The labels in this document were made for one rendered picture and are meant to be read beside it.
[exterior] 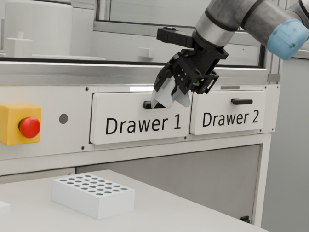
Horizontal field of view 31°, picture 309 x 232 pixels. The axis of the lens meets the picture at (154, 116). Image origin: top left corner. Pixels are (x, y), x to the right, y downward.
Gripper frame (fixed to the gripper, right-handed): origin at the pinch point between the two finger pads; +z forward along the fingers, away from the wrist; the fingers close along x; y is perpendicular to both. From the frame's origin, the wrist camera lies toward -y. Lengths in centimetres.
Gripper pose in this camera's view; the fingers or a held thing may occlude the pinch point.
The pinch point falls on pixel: (159, 101)
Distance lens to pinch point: 124.7
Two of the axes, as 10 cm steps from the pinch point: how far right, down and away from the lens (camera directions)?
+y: 5.0, 7.0, -5.0
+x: 7.3, -0.4, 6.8
